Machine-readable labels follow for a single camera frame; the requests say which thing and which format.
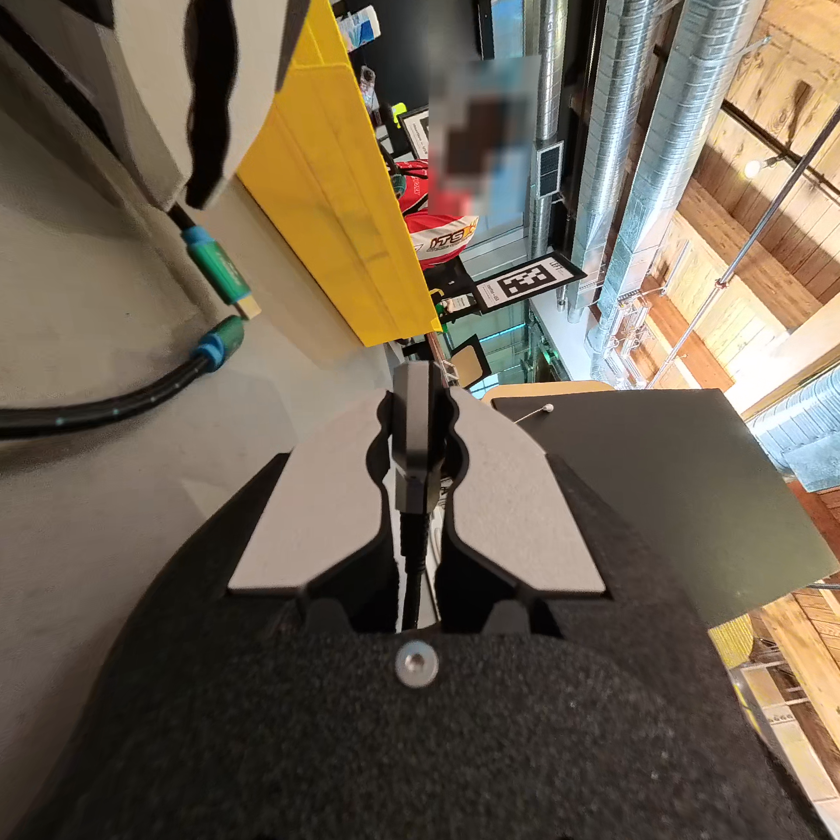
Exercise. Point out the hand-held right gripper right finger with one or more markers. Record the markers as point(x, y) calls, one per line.
point(518, 518)

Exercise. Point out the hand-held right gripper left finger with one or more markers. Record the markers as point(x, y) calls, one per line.
point(315, 512)

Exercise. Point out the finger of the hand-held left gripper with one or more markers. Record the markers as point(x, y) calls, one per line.
point(262, 79)
point(151, 98)

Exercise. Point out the black HDMI switch box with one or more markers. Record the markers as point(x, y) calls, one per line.
point(417, 433)

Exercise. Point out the blue and white packet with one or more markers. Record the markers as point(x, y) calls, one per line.
point(361, 26)

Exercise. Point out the yellow plastic bin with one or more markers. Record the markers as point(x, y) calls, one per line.
point(328, 184)

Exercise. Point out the black flat panel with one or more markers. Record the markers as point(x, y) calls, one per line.
point(656, 492)

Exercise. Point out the red and white bag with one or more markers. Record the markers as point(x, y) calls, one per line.
point(433, 246)

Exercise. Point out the black fiducial marker board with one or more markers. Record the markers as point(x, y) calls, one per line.
point(525, 279)

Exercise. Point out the metal conduit pipe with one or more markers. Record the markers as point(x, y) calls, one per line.
point(754, 233)

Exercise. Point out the ceiling lamp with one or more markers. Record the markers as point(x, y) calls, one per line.
point(754, 167)

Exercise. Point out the thin silver duct pipe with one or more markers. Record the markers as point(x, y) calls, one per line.
point(550, 79)

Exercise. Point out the silver ventilation duct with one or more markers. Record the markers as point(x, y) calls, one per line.
point(807, 433)
point(695, 131)
point(617, 131)

